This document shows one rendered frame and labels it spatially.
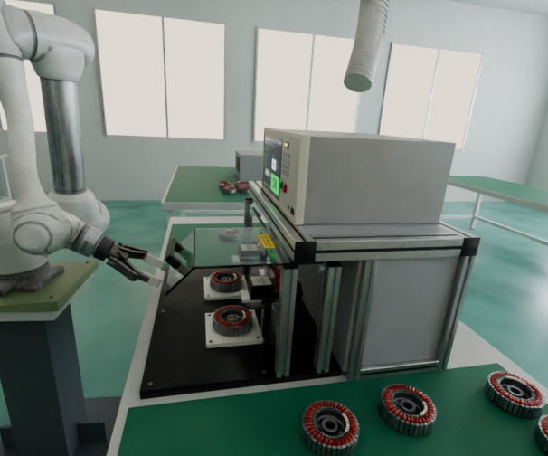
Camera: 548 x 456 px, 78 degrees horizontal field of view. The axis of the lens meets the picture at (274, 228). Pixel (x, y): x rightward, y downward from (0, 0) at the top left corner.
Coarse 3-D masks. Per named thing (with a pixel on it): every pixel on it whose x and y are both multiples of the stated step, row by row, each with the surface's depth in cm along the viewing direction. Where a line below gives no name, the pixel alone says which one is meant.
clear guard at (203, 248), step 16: (192, 240) 81; (208, 240) 80; (224, 240) 81; (240, 240) 81; (256, 240) 82; (272, 240) 82; (176, 256) 80; (192, 256) 71; (208, 256) 71; (224, 256) 71; (240, 256) 72; (256, 256) 72; (272, 256) 73; (288, 256) 73; (176, 272) 71
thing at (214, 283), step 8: (216, 272) 119; (224, 272) 120; (232, 272) 120; (216, 280) 113; (224, 280) 116; (232, 280) 114; (240, 280) 115; (216, 288) 113; (224, 288) 112; (232, 288) 113
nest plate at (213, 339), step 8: (208, 320) 97; (256, 320) 99; (208, 328) 94; (256, 328) 95; (208, 336) 91; (216, 336) 91; (224, 336) 91; (240, 336) 91; (248, 336) 91; (256, 336) 92; (208, 344) 87; (216, 344) 88; (224, 344) 88; (232, 344) 89; (240, 344) 89; (248, 344) 90
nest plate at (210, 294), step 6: (204, 282) 119; (246, 282) 121; (204, 288) 116; (210, 288) 116; (240, 288) 117; (246, 288) 117; (204, 294) 111; (210, 294) 112; (216, 294) 112; (222, 294) 112; (228, 294) 112; (234, 294) 112; (240, 294) 113
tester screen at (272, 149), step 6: (270, 138) 102; (270, 144) 103; (276, 144) 95; (264, 150) 113; (270, 150) 103; (276, 150) 96; (264, 156) 113; (270, 156) 103; (276, 156) 96; (264, 162) 113; (270, 162) 103; (264, 168) 113; (270, 168) 103; (264, 174) 113; (270, 174) 103; (276, 174) 96; (270, 180) 103; (270, 186) 103
